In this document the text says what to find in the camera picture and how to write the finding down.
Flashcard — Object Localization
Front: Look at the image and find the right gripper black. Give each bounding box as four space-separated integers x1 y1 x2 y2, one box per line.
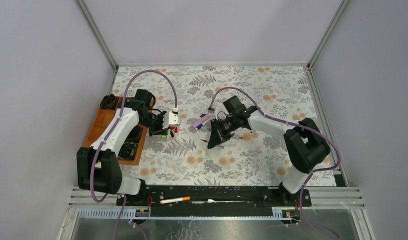
208 114 239 149

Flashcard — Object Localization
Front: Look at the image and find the orange cap white marker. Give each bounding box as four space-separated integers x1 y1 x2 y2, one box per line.
159 196 191 204

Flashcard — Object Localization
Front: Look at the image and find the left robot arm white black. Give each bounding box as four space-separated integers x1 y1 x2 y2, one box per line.
76 89 180 206

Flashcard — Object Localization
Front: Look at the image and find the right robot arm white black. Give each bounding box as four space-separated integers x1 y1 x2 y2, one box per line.
207 95 331 206

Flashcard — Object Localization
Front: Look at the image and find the pink highlighter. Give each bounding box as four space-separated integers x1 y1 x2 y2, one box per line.
192 112 214 130

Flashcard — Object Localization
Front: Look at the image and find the wooden compartment tray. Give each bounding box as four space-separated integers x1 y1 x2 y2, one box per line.
83 95 148 166

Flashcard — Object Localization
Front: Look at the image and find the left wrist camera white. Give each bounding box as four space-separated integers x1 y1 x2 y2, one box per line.
167 107 181 127

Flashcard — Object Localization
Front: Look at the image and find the black cable bundle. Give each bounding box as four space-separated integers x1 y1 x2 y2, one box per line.
99 94 119 110

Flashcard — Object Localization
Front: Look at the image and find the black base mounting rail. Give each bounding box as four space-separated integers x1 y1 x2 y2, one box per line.
116 185 312 218

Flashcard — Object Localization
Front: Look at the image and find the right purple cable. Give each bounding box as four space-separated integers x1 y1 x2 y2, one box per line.
207 86 342 240

